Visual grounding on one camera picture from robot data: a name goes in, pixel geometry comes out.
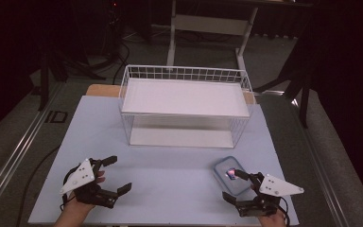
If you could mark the person's left hand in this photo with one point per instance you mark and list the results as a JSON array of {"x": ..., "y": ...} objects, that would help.
[{"x": 78, "y": 209}]

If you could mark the aluminium rail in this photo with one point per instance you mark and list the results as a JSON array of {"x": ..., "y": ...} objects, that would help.
[
  {"x": 319, "y": 164},
  {"x": 15, "y": 154}
]

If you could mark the wooden table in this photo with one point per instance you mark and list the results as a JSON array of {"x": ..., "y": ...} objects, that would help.
[{"x": 102, "y": 90}]

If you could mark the person's right hand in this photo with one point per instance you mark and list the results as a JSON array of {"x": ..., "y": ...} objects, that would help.
[{"x": 272, "y": 220}]

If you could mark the light blue table mat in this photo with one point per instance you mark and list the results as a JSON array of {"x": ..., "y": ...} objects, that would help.
[{"x": 170, "y": 176}]

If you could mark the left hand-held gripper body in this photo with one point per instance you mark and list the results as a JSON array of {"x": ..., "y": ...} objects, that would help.
[{"x": 77, "y": 176}]

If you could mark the white metal desk frame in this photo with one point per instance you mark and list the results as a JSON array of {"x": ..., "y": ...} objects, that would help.
[{"x": 209, "y": 25}]

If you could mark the black metal stand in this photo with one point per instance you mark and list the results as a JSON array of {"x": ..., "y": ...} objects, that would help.
[
  {"x": 45, "y": 78},
  {"x": 296, "y": 85}
]

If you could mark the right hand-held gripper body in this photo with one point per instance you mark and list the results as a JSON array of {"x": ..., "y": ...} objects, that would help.
[{"x": 279, "y": 187}]

